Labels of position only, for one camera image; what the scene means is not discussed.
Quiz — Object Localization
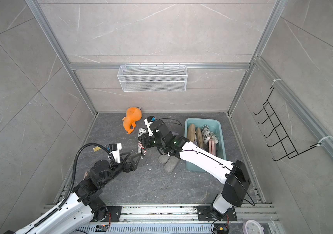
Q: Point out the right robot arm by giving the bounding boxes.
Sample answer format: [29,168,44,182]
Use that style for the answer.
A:
[138,116,251,220]

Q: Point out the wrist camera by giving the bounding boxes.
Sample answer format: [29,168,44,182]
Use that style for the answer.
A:
[144,116,157,137]
[107,143,122,163]

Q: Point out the newspaper print case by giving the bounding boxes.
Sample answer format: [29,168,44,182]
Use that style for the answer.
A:
[201,125,219,144]

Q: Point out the white wire mesh basket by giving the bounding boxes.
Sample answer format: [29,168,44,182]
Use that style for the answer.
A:
[117,64,188,92]

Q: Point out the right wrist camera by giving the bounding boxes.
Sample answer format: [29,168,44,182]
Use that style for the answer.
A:
[144,116,157,137]

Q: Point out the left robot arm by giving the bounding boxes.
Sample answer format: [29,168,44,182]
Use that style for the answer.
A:
[16,143,142,234]

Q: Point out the grey fabric glasses case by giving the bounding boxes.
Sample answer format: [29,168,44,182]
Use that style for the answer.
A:
[158,155,170,164]

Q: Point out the pink white clock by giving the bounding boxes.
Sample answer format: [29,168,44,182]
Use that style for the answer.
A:
[242,219,264,234]

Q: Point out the teal plastic storage box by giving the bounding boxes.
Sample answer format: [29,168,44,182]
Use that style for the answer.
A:
[184,118,226,172]

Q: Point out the gold binder clip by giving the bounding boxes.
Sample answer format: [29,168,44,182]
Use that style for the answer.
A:
[93,146,102,152]

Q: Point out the orange plush whale toy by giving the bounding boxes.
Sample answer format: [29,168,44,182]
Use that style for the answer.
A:
[122,107,142,135]

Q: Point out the black wire hook rack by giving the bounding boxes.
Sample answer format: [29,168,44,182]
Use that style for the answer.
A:
[253,86,322,161]

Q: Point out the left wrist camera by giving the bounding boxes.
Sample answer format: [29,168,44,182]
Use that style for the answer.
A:
[107,143,122,163]

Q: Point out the metal base rail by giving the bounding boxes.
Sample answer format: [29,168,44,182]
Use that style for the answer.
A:
[34,204,284,234]

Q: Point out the tan fabric case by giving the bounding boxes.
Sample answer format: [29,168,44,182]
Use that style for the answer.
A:
[187,124,196,143]
[196,127,204,149]

